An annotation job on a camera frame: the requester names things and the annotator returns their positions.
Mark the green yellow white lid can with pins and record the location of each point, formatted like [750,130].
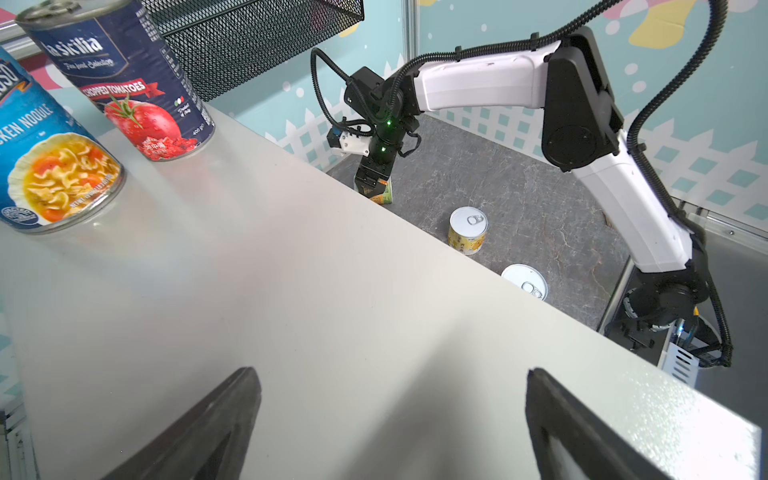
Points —
[385,197]

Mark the dark chopped tomatoes can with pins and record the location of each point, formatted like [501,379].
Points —
[115,55]

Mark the white lid small can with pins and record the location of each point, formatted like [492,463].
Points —
[468,227]

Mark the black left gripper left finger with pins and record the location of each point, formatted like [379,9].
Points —
[210,441]

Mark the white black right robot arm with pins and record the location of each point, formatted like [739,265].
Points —
[583,133]

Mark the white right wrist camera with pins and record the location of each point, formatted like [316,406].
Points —
[349,143]

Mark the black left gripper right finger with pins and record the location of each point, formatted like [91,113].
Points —
[571,442]

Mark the blue chicken noodle soup can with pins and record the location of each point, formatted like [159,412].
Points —
[54,173]

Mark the yellow can silver lid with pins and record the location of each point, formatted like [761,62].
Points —
[527,279]

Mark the black wire mesh basket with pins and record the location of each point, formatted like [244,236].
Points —
[226,43]

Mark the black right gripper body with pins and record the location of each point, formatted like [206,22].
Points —
[375,168]

